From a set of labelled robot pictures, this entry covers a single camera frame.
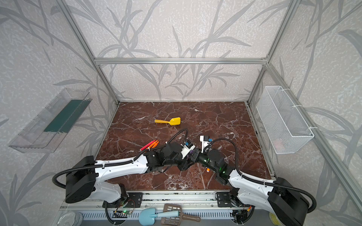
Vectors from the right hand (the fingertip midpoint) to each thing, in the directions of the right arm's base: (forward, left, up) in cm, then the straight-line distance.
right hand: (185, 145), depth 76 cm
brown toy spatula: (-32, +4, -16) cm, 37 cm away
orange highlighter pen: (+9, +21, -17) cm, 28 cm away
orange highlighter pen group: (+9, +22, -17) cm, 29 cm away
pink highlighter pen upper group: (+8, +27, -17) cm, 32 cm away
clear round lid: (-31, +53, -11) cm, 62 cm away
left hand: (-4, -5, -5) cm, 8 cm away
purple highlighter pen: (-5, -4, +3) cm, 7 cm away
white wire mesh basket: (-1, -45, +18) cm, 48 cm away
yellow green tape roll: (-32, -42, -14) cm, 55 cm away
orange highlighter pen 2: (-8, -13, -17) cm, 23 cm away
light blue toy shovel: (-30, +19, -16) cm, 39 cm away
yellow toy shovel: (+29, +9, -18) cm, 35 cm away
